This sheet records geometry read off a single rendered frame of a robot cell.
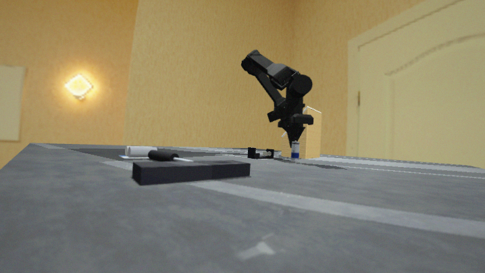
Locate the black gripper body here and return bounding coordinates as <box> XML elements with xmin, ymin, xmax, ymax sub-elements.
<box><xmin>278</xmin><ymin>99</ymin><xmax>313</xmax><ymax>128</ymax></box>

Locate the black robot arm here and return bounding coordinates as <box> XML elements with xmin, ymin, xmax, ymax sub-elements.
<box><xmin>241</xmin><ymin>50</ymin><xmax>312</xmax><ymax>122</ymax></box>

